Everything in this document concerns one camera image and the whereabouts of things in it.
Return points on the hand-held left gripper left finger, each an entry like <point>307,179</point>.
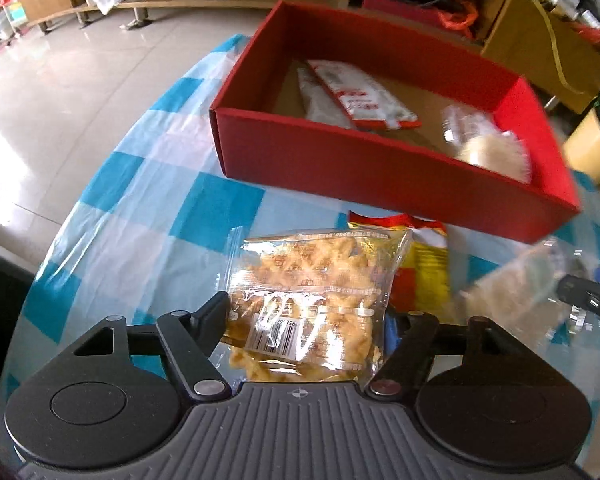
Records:
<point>212,320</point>

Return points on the red yellow snack packet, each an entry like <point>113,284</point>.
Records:
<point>430,270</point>

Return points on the yellow trash bin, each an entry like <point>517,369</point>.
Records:
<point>587,145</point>

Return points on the red white snack packet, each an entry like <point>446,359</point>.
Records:
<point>320,105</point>
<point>360,95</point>

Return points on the clear packet twisted fried snacks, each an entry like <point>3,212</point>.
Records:
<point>305,280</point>

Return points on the clear packet round cake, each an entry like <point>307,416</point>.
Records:
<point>490,152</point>

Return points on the white storage rack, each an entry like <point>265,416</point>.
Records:
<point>10,17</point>

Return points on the red cardboard box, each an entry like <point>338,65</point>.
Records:
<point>380,180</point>

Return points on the orange plastic bag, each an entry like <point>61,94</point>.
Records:
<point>455,17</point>

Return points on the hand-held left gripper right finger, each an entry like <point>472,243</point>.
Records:
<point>405,345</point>

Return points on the blue checkered tablecloth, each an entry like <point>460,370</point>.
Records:
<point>130,240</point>

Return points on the clear packet cream sandwich cake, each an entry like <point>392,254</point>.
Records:
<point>505,285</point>

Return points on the wooden tv stand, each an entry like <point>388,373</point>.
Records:
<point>525,45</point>

